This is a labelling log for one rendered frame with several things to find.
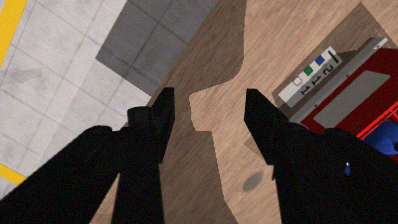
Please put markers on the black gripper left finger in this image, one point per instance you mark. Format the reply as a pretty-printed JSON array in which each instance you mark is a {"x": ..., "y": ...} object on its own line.
[{"x": 69, "y": 188}]

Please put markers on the white paper pick list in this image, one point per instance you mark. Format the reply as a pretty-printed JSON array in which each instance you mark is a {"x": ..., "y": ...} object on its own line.
[{"x": 323, "y": 65}]

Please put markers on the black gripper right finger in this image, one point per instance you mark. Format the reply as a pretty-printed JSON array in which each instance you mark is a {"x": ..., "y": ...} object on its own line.
[{"x": 308, "y": 191}]

